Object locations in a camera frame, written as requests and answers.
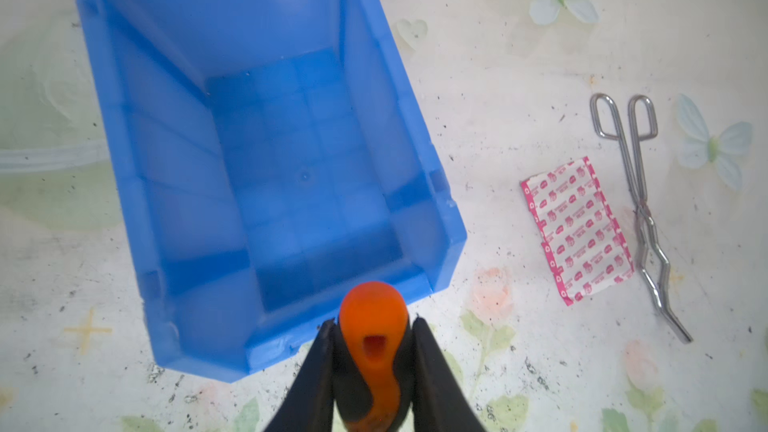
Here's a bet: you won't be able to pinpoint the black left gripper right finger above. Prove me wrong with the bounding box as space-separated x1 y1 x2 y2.
412 317 485 432

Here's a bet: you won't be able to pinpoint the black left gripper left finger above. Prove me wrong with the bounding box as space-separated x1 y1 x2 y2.
265 320 336 432

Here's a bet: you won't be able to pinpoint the orange black screwdriver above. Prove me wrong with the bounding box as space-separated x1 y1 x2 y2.
333 281 414 431

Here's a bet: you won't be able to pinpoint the blue plastic bin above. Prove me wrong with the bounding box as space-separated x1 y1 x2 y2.
77 0 467 382

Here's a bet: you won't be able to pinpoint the pink white bandage packet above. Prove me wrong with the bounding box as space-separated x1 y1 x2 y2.
521 157 634 306

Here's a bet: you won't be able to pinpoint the metal crucible tongs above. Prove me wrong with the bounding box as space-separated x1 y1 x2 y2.
589 92 693 344

